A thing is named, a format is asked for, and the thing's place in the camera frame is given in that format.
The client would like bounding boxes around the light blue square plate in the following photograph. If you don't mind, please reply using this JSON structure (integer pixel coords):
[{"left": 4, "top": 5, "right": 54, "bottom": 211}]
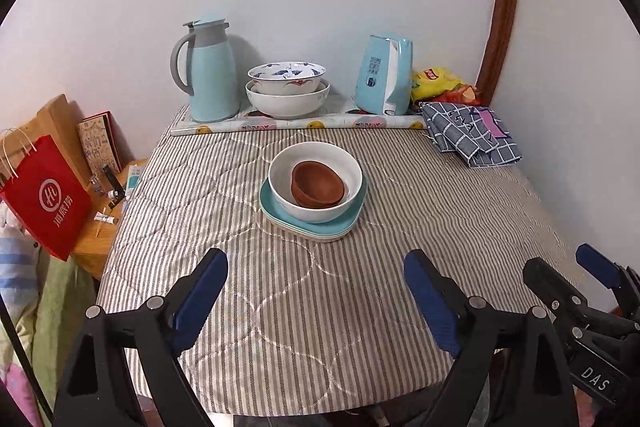
[{"left": 259, "top": 180, "right": 368, "bottom": 222}]

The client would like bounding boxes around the green square plate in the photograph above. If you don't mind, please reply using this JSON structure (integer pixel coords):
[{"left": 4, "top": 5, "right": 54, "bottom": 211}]
[{"left": 262, "top": 208, "right": 361, "bottom": 243}]

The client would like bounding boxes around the large brown wooden bowl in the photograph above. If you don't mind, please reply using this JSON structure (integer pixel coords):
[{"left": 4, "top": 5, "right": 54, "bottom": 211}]
[{"left": 291, "top": 160, "right": 345, "bottom": 209}]

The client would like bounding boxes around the white ceramic bowl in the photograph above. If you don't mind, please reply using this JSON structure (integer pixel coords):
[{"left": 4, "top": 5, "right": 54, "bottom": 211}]
[{"left": 267, "top": 142, "right": 364, "bottom": 225}]

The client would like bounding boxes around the pink square plate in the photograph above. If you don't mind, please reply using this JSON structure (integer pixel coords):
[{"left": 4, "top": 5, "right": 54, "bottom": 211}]
[{"left": 276, "top": 221, "right": 356, "bottom": 243}]

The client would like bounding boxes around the grey checked folded cloth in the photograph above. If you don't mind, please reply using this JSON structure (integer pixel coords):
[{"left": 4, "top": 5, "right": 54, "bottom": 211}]
[{"left": 421, "top": 102, "right": 522, "bottom": 168}]

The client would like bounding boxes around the wooden side table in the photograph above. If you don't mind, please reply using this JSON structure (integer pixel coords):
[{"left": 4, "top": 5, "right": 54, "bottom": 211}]
[{"left": 69, "top": 158, "right": 150, "bottom": 282}]

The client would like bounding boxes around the red paper shopping bag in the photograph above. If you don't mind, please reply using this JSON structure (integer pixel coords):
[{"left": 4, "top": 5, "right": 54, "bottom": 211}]
[{"left": 1, "top": 128, "right": 92, "bottom": 261}]

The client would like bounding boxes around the striped quilted table cover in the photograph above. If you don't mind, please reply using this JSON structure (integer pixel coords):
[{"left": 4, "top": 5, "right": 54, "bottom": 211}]
[{"left": 98, "top": 129, "right": 589, "bottom": 416}]

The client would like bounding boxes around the red snack bag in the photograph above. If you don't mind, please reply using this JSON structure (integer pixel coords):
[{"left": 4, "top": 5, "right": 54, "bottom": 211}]
[{"left": 432, "top": 84, "right": 480, "bottom": 106}]

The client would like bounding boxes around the yellow chips bag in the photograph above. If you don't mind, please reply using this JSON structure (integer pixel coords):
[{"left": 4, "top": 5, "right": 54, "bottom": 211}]
[{"left": 410, "top": 67, "right": 465, "bottom": 102}]

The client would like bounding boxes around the brown paper bag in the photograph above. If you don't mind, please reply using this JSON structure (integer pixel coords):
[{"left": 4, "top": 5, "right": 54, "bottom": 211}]
[{"left": 1, "top": 94, "right": 92, "bottom": 186}]

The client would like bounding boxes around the light blue electric kettle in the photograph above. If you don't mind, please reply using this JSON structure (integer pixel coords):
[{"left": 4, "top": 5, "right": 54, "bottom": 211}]
[{"left": 354, "top": 34, "right": 413, "bottom": 116}]

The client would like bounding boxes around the fruit print plastic mat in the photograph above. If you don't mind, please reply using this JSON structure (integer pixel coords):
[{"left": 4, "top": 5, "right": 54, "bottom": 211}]
[{"left": 169, "top": 94, "right": 425, "bottom": 136}]

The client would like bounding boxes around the light blue thermos jug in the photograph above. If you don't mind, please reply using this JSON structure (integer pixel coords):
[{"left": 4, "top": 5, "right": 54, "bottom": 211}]
[{"left": 169, "top": 17, "right": 241, "bottom": 124}]

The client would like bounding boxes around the large white porcelain bowl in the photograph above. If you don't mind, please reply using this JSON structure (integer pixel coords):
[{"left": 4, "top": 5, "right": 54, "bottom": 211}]
[{"left": 245, "top": 80, "right": 330, "bottom": 119}]

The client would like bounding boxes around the blue patterned porcelain bowl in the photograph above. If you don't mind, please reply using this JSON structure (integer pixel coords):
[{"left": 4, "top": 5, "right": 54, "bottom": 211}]
[{"left": 247, "top": 61, "right": 326, "bottom": 95}]

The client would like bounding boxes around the brown wooden door frame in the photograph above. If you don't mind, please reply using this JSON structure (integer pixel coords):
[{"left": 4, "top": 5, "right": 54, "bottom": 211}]
[{"left": 476, "top": 0, "right": 518, "bottom": 105}]

